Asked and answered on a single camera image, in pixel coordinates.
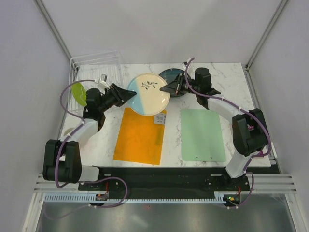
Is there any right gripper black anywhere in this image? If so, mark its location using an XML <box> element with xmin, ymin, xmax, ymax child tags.
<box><xmin>162</xmin><ymin>73</ymin><xmax>200</xmax><ymax>96</ymax></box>

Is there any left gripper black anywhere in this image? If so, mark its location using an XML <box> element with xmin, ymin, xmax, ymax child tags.
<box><xmin>99</xmin><ymin>83</ymin><xmax>137</xmax><ymax>113</ymax></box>

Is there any dark teal glazed plate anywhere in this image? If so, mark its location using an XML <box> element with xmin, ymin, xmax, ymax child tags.
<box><xmin>159</xmin><ymin>68</ymin><xmax>186</xmax><ymax>97</ymax></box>

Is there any cream and blue leaf plate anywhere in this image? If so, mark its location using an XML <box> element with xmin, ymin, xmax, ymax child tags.
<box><xmin>127</xmin><ymin>73</ymin><xmax>170</xmax><ymax>116</ymax></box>

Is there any lime green plate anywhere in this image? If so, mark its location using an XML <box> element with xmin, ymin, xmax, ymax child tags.
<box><xmin>71</xmin><ymin>83</ymin><xmax>86</xmax><ymax>106</ymax></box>

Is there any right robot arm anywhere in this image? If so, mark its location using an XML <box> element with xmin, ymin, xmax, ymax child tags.
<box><xmin>160</xmin><ymin>67</ymin><xmax>271</xmax><ymax>190</ymax></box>

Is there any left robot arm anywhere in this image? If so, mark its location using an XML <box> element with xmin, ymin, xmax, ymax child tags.
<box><xmin>42</xmin><ymin>84</ymin><xmax>137</xmax><ymax>190</ymax></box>

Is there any light green plastic sheet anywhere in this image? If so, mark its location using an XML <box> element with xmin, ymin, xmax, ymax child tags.
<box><xmin>181</xmin><ymin>109</ymin><xmax>226</xmax><ymax>162</ymax></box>

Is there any purple treehouse booklet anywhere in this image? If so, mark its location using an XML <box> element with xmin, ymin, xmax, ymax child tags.
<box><xmin>247</xmin><ymin>126</ymin><xmax>265</xmax><ymax>154</ymax></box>

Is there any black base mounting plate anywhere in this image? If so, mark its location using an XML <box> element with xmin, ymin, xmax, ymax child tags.
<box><xmin>78</xmin><ymin>167</ymin><xmax>250</xmax><ymax>197</ymax></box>

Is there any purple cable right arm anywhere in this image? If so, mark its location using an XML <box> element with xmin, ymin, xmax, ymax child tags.
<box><xmin>182</xmin><ymin>57</ymin><xmax>272</xmax><ymax>210</ymax></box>

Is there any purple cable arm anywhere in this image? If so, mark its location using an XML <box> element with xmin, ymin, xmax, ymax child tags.
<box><xmin>182</xmin><ymin>57</ymin><xmax>272</xmax><ymax>210</ymax></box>
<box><xmin>56</xmin><ymin>78</ymin><xmax>99</xmax><ymax>189</ymax></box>

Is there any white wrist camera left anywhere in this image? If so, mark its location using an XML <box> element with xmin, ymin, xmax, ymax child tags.
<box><xmin>97</xmin><ymin>74</ymin><xmax>109</xmax><ymax>89</ymax></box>

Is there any white wire dish rack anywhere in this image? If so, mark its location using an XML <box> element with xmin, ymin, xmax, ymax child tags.
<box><xmin>68</xmin><ymin>51</ymin><xmax>127</xmax><ymax>116</ymax></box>

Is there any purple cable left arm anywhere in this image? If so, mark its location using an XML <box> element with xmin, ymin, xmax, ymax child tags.
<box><xmin>56</xmin><ymin>78</ymin><xmax>99</xmax><ymax>189</ymax></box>

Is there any white slotted cable duct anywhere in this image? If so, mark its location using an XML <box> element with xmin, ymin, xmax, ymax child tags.
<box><xmin>43</xmin><ymin>191</ymin><xmax>239</xmax><ymax>203</ymax></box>

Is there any aluminium frame rail right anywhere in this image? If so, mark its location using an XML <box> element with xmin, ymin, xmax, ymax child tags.
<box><xmin>244</xmin><ymin>0</ymin><xmax>290</xmax><ymax>72</ymax></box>

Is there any aluminium frame rail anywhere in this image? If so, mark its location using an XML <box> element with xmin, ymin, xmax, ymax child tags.
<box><xmin>244</xmin><ymin>0</ymin><xmax>290</xmax><ymax>72</ymax></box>
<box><xmin>34</xmin><ymin>0</ymin><xmax>72</xmax><ymax>60</ymax></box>

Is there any aluminium frame rail left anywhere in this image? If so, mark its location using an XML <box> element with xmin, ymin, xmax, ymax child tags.
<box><xmin>34</xmin><ymin>0</ymin><xmax>72</xmax><ymax>60</ymax></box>

